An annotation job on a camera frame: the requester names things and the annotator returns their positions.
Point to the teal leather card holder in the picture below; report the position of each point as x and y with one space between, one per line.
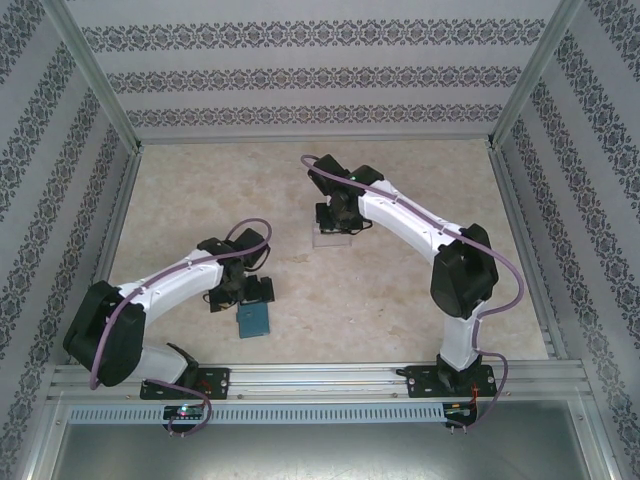
254 322

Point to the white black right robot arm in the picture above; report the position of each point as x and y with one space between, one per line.
395 220

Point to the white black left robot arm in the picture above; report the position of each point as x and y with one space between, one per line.
175 290

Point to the clear acrylic card box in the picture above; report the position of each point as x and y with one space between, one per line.
332 241

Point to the grey metal sheet panel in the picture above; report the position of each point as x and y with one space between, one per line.
320 450

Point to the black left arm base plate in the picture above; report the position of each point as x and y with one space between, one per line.
215 382

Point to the aluminium mounting rail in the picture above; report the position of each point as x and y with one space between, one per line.
320 380

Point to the aluminium frame side rail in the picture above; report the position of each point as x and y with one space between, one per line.
512 200
122 200

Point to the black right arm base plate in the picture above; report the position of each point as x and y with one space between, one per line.
420 382

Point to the aluminium frame post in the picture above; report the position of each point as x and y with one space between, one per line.
97 75
537 75

